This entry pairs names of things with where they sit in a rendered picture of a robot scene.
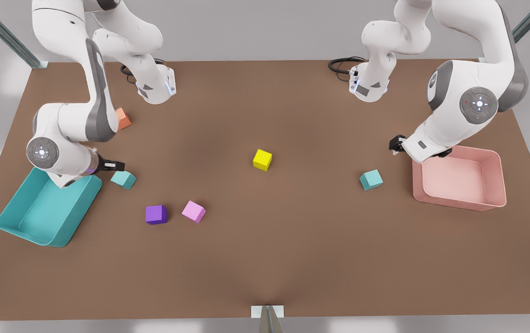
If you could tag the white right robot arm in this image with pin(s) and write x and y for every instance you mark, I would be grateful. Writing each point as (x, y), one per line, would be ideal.
(75, 69)

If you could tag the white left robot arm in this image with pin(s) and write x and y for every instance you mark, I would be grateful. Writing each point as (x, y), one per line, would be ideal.
(472, 83)

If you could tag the light blue cube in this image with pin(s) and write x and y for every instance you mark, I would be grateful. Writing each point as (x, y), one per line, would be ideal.
(123, 179)
(371, 180)

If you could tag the orange cube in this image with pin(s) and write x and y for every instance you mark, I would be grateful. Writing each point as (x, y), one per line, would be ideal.
(123, 120)

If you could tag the purple cube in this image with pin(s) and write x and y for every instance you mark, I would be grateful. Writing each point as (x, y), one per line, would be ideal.
(155, 214)

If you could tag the pink rectangular tray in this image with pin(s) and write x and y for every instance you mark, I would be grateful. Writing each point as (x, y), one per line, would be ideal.
(461, 180)

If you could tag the teal rectangular tray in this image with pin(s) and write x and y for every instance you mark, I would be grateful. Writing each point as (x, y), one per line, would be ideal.
(47, 208)

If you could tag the pink cube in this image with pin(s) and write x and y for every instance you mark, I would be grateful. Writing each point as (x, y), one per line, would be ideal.
(193, 212)

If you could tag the yellow cube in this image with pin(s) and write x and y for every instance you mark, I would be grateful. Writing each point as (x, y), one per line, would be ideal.
(262, 159)

